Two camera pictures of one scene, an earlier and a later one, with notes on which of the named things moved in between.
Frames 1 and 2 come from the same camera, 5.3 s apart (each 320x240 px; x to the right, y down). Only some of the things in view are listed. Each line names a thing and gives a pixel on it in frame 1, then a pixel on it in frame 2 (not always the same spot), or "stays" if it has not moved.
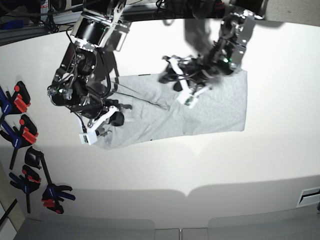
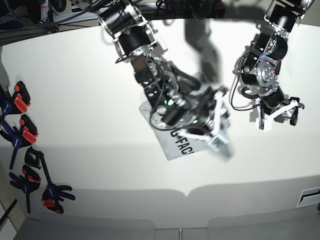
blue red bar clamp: [18, 103] stays
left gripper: [99, 108] → [204, 112]
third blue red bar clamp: [27, 184] stays
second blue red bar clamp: [26, 135] stays
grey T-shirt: [157, 112] → [176, 144]
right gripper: [183, 73] → [276, 106]
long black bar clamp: [52, 195] stays
